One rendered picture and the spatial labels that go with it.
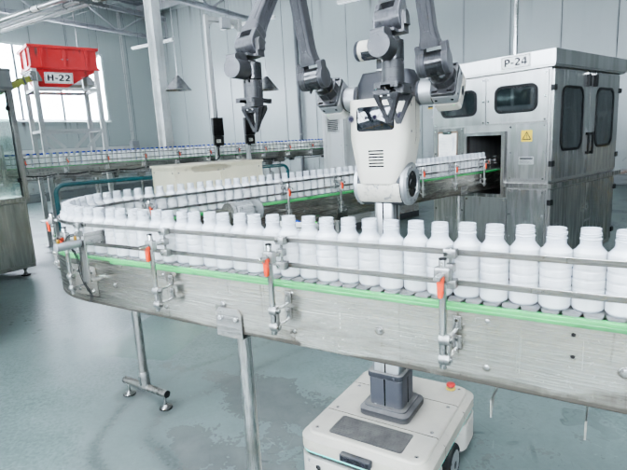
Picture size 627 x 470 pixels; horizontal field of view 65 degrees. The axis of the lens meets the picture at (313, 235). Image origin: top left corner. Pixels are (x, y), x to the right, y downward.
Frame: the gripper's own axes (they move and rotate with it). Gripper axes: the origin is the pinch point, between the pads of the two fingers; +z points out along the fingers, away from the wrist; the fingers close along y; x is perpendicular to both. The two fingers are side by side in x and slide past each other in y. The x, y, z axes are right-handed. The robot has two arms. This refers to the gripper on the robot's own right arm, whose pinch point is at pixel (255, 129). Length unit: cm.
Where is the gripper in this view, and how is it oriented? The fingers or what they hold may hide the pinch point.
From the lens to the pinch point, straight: 155.4
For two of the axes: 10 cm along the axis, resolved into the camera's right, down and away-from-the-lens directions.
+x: 8.5, 0.6, -5.2
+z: 0.4, 9.8, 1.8
